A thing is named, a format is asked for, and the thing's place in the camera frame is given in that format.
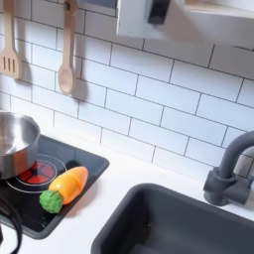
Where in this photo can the black stove top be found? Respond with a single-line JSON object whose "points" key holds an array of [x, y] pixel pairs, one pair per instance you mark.
{"points": [[76, 162]]}

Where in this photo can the orange toy carrot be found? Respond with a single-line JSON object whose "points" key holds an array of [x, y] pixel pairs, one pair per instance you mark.
{"points": [[67, 187]]}

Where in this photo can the wooden spoon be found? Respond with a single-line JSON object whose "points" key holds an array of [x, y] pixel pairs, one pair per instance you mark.
{"points": [[67, 66]]}

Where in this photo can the dark grey sink basin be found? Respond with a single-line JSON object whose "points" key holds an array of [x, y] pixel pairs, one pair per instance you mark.
{"points": [[178, 225]]}

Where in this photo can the steel pot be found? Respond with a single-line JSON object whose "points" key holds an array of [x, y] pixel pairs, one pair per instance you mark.
{"points": [[16, 142]]}

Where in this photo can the dark grey tap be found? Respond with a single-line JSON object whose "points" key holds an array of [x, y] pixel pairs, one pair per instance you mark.
{"points": [[228, 178]]}

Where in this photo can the wooden slotted spatula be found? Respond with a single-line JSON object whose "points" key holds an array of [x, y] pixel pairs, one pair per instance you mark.
{"points": [[9, 59]]}

